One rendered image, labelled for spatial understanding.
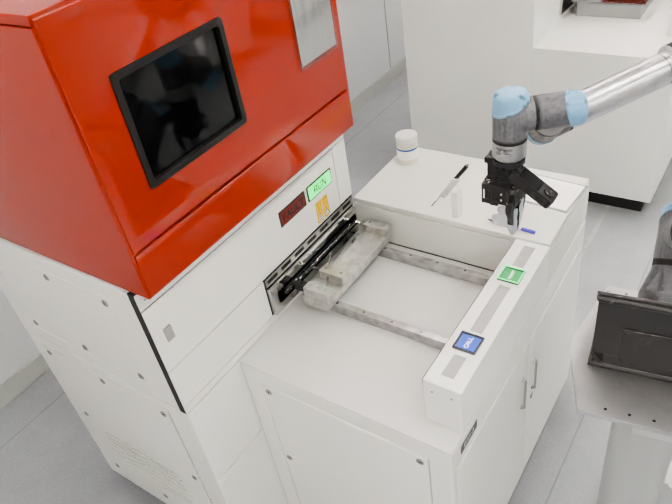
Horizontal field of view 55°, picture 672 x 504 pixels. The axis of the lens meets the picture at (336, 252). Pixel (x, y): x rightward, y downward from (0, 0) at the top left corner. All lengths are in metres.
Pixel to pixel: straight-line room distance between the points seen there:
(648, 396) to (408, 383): 0.55
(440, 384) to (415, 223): 0.65
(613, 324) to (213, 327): 0.95
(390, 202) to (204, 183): 0.73
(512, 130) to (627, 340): 0.55
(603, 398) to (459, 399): 0.36
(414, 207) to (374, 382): 0.58
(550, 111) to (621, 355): 0.60
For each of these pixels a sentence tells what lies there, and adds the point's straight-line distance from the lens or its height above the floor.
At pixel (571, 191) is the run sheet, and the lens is 2.00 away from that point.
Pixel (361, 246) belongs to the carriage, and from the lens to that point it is 1.96.
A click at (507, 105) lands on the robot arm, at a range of 1.40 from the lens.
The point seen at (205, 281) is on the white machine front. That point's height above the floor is 1.12.
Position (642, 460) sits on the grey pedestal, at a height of 0.50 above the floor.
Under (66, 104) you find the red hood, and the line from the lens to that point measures 1.20.
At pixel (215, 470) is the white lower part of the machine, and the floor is 0.57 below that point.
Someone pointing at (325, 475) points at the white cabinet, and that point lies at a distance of 1.97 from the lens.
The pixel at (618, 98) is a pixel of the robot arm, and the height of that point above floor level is 1.36.
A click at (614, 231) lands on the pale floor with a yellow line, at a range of 3.49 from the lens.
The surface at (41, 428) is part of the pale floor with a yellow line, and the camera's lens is 3.10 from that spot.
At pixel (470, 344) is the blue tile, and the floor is 0.96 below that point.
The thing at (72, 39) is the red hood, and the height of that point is 1.76.
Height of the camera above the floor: 2.07
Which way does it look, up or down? 37 degrees down
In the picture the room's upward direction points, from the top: 10 degrees counter-clockwise
